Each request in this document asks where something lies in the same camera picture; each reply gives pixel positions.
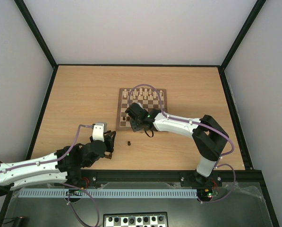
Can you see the black frame post back right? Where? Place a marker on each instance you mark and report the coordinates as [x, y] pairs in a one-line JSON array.
[[242, 33]]

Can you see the grey slotted cable duct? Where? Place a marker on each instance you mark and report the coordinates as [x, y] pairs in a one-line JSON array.
[[109, 193]]

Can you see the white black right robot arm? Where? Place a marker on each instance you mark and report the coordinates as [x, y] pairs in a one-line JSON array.
[[208, 136]]

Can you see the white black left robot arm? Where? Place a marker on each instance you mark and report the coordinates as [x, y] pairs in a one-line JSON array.
[[62, 166]]

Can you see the dark chess piece table front left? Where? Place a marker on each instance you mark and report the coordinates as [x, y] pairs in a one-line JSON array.
[[109, 156]]

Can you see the black frame post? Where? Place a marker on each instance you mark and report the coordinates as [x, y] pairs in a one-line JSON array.
[[36, 32], [242, 33]]

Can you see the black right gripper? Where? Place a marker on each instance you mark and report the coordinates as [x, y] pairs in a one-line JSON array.
[[135, 125]]

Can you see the black frame post back left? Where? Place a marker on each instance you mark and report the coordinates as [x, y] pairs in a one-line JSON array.
[[36, 32]]

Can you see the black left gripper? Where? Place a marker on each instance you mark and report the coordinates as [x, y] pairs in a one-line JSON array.
[[110, 142]]

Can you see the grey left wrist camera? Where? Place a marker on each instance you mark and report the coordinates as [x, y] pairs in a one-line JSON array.
[[101, 126]]

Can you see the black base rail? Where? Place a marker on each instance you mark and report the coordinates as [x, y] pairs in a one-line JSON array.
[[94, 178]]

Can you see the small printed chess board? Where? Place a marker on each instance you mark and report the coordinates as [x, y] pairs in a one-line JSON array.
[[151, 219]]

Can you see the wooden chess board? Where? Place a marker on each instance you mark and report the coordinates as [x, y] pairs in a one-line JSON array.
[[142, 95]]

